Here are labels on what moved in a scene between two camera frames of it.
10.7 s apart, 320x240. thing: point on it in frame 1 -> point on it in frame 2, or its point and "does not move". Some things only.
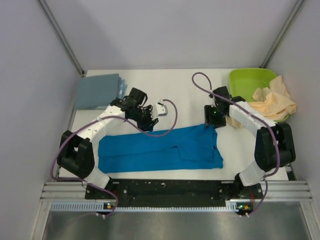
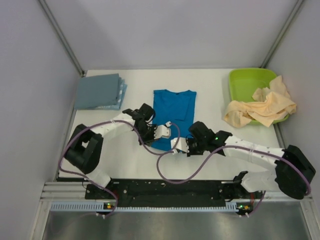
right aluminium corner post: [283, 30] does not move
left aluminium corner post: [62, 35] does not move
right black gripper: [209, 120] -> [191, 152]
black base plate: [172, 191] does not move
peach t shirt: [274, 102] does not move
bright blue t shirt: [125, 150] -> [177, 107]
